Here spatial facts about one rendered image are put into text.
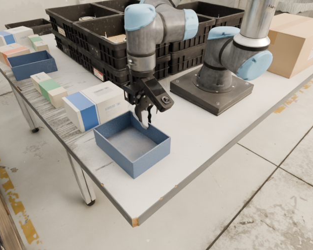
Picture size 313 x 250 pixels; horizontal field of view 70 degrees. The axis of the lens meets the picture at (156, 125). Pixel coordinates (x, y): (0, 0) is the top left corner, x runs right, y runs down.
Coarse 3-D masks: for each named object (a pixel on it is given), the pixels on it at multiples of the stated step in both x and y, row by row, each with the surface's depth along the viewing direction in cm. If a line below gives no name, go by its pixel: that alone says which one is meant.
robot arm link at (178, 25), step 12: (156, 12) 60; (168, 12) 56; (180, 12) 57; (192, 12) 58; (168, 24) 55; (180, 24) 56; (192, 24) 57; (168, 36) 56; (180, 36) 58; (192, 36) 60
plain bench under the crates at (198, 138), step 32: (0, 64) 125; (64, 64) 125; (32, 96) 98; (256, 96) 98; (288, 96) 102; (32, 128) 183; (64, 128) 81; (160, 128) 81; (192, 128) 81; (224, 128) 81; (96, 160) 69; (160, 160) 69; (192, 160) 69; (128, 192) 60; (160, 192) 60
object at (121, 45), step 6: (96, 18) 114; (102, 18) 114; (78, 30) 104; (84, 30) 98; (90, 36) 96; (96, 36) 92; (102, 42) 90; (108, 42) 86; (120, 42) 85; (114, 48) 85; (120, 48) 85; (126, 48) 87
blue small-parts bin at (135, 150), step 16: (128, 112) 78; (96, 128) 71; (112, 128) 76; (128, 128) 80; (144, 128) 76; (96, 144) 74; (112, 144) 64; (128, 144) 74; (144, 144) 74; (160, 144) 64; (128, 160) 60; (144, 160) 62
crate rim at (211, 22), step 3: (177, 9) 130; (198, 15) 119; (201, 15) 119; (207, 18) 115; (210, 18) 114; (213, 18) 114; (204, 21) 109; (207, 21) 109; (210, 21) 110; (213, 21) 112; (198, 24) 106; (201, 24) 107; (204, 24) 108; (207, 24) 110; (210, 24) 111; (213, 24) 113; (198, 27) 107; (201, 27) 108; (204, 27) 109
